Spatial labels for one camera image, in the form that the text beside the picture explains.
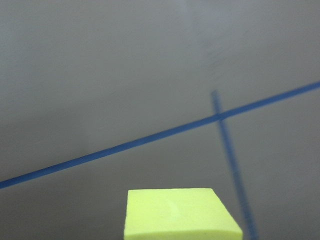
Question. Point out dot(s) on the yellow foam cube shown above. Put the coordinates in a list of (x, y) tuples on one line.
[(178, 214)]

